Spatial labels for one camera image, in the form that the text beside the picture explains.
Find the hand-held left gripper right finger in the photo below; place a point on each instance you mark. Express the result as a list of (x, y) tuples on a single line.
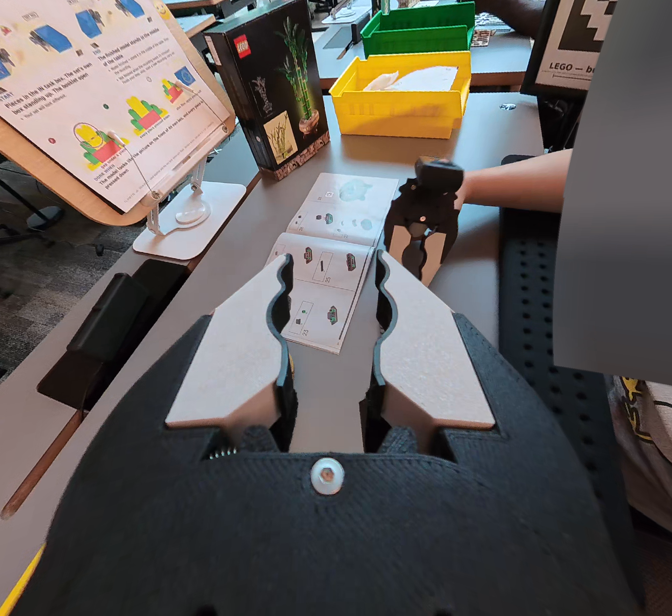
[(430, 364)]

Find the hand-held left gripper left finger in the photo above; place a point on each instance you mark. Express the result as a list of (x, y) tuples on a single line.
[(225, 364)]

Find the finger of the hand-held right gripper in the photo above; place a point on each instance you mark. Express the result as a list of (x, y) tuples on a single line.
[(438, 254), (401, 243)]

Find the instruction booklet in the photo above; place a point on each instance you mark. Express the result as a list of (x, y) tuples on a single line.
[(341, 196)]

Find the person's right forearm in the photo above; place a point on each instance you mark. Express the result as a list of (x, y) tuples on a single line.
[(514, 180)]

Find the grey desk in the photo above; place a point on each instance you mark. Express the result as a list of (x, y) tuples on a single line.
[(472, 128)]

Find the black perforated pad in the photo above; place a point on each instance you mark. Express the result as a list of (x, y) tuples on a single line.
[(535, 311)]

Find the white crumpled plastic bag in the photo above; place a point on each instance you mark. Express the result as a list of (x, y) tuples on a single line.
[(420, 79)]

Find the instruction sheet on white stand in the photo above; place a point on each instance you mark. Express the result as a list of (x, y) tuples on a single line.
[(189, 238)]

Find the green plastic bin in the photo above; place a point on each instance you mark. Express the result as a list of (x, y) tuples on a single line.
[(420, 39)]

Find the black toy set box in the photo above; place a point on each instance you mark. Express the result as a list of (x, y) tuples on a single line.
[(252, 91)]

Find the black framed marker sign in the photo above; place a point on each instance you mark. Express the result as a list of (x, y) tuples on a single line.
[(567, 23)]

